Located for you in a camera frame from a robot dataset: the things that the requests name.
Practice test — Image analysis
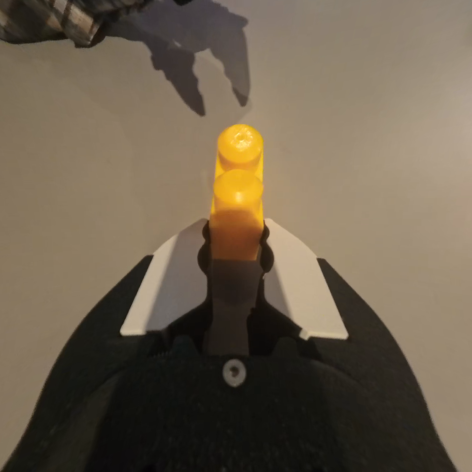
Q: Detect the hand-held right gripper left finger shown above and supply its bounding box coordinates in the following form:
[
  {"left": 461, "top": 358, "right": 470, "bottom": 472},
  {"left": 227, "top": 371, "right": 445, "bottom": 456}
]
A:
[{"left": 120, "top": 218, "right": 214, "bottom": 338}]

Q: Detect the person's left forearm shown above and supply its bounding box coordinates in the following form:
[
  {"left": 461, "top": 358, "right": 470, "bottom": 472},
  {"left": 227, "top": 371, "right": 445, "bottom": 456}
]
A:
[{"left": 0, "top": 0, "right": 102, "bottom": 48}]

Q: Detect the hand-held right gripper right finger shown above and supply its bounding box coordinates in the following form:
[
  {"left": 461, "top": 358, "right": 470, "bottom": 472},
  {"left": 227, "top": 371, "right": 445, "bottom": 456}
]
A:
[{"left": 258, "top": 218, "right": 348, "bottom": 340}]

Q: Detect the yellow two-stud block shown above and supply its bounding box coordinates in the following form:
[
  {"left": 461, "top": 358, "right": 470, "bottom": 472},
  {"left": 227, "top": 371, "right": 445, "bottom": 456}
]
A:
[{"left": 209, "top": 125, "right": 265, "bottom": 260}]

